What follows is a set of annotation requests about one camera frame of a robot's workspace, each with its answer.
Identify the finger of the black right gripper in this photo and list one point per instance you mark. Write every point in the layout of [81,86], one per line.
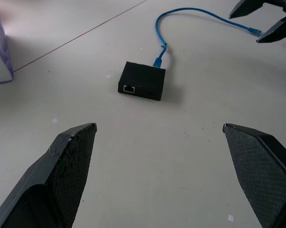
[250,8]
[279,29]

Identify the black ethernet port box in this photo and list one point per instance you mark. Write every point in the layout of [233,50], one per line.
[143,76]

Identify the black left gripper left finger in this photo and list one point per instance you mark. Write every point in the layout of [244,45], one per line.
[62,171]

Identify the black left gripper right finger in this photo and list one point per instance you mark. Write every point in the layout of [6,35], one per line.
[259,171]

